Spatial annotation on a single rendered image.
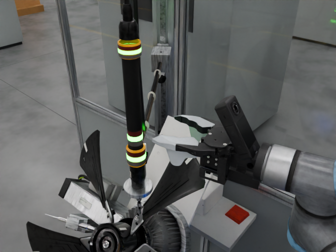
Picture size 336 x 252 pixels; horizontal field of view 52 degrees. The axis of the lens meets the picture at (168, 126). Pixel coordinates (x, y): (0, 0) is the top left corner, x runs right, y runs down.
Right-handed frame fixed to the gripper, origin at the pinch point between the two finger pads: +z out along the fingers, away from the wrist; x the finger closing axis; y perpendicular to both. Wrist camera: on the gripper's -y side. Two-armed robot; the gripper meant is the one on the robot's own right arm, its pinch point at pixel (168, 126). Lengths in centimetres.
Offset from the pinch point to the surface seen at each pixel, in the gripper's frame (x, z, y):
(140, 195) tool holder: -2.4, 6.4, 19.6
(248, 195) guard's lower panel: 69, -3, 75
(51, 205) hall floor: 79, 154, 163
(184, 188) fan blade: 10.4, 1.3, 25.6
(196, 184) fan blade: 11.1, -1.8, 23.4
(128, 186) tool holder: -1.2, 10.4, 19.3
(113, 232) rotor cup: -0.2, 18.5, 40.8
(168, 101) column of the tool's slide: 65, 36, 34
